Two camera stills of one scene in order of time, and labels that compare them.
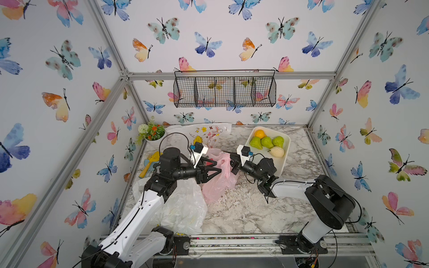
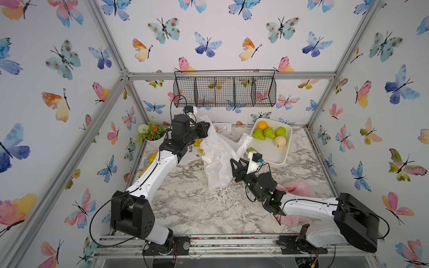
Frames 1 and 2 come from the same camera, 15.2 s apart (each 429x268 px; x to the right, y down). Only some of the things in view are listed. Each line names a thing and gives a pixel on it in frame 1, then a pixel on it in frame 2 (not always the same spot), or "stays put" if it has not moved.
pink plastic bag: (214, 190) → (295, 187)
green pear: (256, 143) → (258, 134)
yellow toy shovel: (153, 157) stays put
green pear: (266, 142) → (268, 133)
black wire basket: (224, 88) stays put
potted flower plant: (151, 132) stays put
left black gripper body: (184, 172) → (193, 133)
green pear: (278, 141) → (280, 131)
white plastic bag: (185, 210) → (218, 153)
